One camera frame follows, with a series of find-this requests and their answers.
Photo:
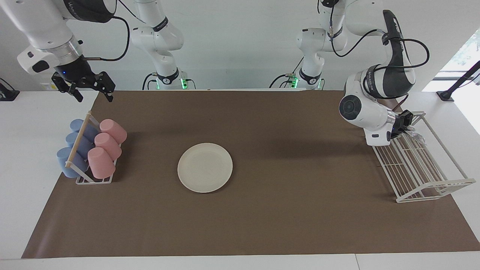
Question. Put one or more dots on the cream round plate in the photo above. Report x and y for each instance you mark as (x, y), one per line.
(205, 167)

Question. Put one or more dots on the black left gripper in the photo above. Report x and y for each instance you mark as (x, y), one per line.
(401, 122)

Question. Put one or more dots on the blue plastic cup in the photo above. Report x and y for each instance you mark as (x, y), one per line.
(75, 142)
(67, 163)
(77, 124)

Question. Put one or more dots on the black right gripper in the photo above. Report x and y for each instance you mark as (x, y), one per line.
(75, 75)

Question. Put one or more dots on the black table clamp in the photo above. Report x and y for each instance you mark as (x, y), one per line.
(7, 93)

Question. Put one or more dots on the silver foil sponge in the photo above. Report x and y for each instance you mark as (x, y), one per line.
(418, 137)

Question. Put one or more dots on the pink plastic cup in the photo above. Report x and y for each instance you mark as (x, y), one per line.
(100, 163)
(114, 130)
(108, 145)

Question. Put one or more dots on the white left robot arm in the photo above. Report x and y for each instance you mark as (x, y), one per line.
(371, 112)

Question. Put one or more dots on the brown table mat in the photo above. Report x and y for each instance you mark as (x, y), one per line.
(262, 225)

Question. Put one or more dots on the white wall socket box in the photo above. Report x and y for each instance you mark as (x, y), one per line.
(47, 87)

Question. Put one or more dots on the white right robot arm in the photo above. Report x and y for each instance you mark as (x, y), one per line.
(37, 26)

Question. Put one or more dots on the white cup holder rack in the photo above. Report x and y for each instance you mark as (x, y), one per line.
(80, 142)

